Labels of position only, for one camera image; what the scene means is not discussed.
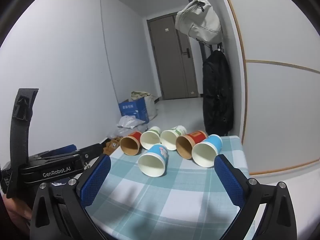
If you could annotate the dark grey door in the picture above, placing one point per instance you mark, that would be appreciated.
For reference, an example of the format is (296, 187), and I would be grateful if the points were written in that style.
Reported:
(170, 62)

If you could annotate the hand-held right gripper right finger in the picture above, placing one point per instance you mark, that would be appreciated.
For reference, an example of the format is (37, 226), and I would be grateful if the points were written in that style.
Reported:
(228, 180)

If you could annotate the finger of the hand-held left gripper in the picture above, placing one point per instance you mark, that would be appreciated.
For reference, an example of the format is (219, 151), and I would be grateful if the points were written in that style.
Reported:
(68, 148)
(91, 151)

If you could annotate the brown plush slippers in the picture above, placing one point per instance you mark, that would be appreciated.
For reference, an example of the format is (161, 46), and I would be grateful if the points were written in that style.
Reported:
(111, 146)

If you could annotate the blue cartoon print paper cup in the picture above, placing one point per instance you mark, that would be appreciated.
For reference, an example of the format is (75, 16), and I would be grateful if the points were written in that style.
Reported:
(151, 163)

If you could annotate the teal checked tablecloth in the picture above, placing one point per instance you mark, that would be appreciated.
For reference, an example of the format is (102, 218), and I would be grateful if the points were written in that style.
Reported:
(175, 192)

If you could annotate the white plastic bag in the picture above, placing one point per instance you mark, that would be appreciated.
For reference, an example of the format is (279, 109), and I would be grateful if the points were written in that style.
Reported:
(130, 121)

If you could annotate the small red paper cup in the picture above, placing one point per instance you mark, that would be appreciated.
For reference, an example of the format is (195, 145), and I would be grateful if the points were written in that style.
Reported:
(128, 145)

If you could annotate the white green paper cup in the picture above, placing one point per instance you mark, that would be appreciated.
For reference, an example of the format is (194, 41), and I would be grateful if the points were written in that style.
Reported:
(170, 137)
(150, 138)

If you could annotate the plain blue paper cup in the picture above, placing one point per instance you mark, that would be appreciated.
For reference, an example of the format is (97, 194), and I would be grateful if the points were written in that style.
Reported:
(203, 155)

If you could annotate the white fabric bag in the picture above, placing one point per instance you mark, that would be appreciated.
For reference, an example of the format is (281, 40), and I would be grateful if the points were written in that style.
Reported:
(197, 22)

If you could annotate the blue cardboard box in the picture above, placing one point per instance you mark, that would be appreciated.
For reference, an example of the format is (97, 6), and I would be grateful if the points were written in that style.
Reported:
(132, 108)

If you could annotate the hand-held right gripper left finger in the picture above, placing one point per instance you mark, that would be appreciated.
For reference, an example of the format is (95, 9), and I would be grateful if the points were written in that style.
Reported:
(96, 180)

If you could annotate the black backpack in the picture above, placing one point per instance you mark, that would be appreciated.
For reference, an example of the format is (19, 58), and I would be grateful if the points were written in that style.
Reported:
(217, 92)

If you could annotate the person's left hand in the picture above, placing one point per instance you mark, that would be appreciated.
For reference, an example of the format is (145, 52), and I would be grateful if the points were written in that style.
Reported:
(12, 212)

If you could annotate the large red paper cup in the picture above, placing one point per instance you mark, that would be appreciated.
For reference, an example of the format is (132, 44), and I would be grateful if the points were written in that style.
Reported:
(185, 146)

